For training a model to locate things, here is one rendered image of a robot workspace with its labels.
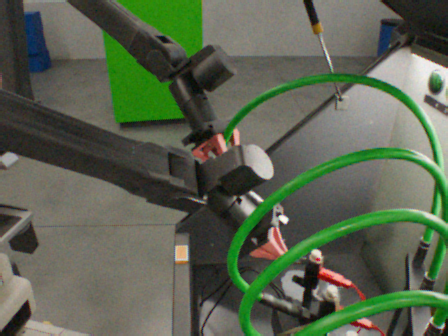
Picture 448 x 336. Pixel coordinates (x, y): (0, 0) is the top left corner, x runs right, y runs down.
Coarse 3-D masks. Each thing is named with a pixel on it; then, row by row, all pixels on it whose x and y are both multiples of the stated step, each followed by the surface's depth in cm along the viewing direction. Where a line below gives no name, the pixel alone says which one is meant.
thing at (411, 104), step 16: (304, 80) 55; (320, 80) 54; (336, 80) 53; (352, 80) 52; (368, 80) 52; (272, 96) 58; (400, 96) 51; (240, 112) 61; (416, 112) 52; (432, 128) 52; (432, 144) 53; (432, 208) 59
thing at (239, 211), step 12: (240, 204) 55; (252, 204) 57; (276, 204) 58; (216, 216) 56; (228, 216) 56; (240, 216) 55; (264, 216) 57; (252, 228) 56; (264, 228) 55; (228, 240) 61
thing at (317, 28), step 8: (304, 0) 70; (312, 0) 70; (312, 8) 71; (312, 16) 71; (312, 24) 72; (320, 24) 72; (320, 32) 73; (320, 40) 74; (328, 56) 76; (328, 64) 77; (336, 88) 79; (336, 96) 81; (344, 96) 80; (336, 104) 81; (344, 104) 81
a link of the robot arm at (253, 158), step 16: (240, 144) 50; (208, 160) 53; (224, 160) 51; (240, 160) 49; (256, 160) 51; (208, 176) 52; (224, 176) 50; (240, 176) 50; (256, 176) 50; (208, 192) 52; (240, 192) 52; (176, 208) 51; (192, 208) 52
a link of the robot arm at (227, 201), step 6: (222, 186) 54; (216, 192) 54; (222, 192) 54; (210, 198) 54; (216, 198) 54; (222, 198) 54; (228, 198) 55; (234, 198) 55; (210, 204) 55; (216, 204) 55; (222, 204) 55; (228, 204) 55; (210, 210) 56; (216, 210) 55; (222, 210) 55
